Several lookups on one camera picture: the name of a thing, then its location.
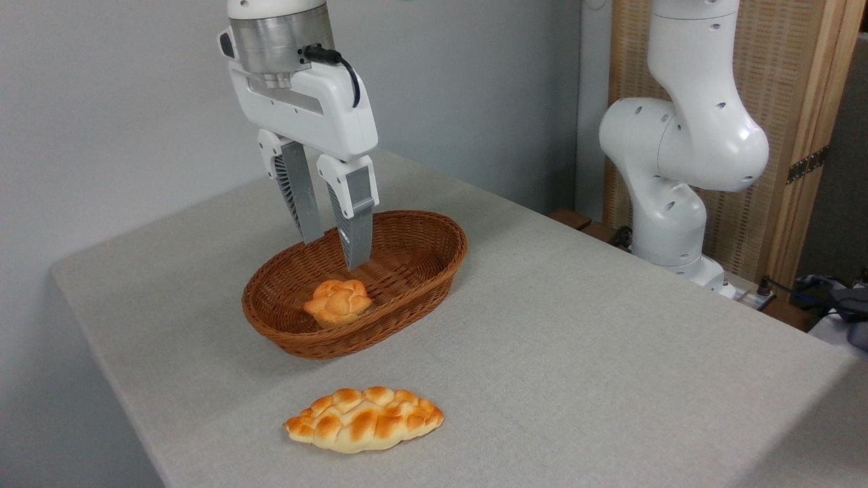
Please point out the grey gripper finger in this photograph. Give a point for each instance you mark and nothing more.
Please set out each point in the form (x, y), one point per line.
(302, 203)
(359, 224)

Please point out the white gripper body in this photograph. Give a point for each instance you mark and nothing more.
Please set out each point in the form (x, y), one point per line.
(319, 112)

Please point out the round bread roll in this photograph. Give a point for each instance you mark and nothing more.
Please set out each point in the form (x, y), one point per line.
(338, 302)

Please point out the long braided bread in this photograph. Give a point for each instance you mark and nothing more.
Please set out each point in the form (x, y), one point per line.
(363, 420)

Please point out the brown wicker basket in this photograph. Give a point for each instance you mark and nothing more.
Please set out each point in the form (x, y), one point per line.
(413, 271)

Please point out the grey tablecloth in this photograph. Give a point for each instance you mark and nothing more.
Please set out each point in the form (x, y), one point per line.
(576, 339)

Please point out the metal screen hinge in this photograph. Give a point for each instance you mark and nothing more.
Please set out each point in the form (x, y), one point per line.
(807, 165)

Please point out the wooden folding screen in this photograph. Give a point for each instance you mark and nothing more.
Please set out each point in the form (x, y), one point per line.
(793, 74)

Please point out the blue grey bag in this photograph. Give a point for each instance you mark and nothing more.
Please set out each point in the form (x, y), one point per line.
(847, 305)

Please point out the brown wooden mount board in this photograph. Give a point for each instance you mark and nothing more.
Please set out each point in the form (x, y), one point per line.
(569, 218)

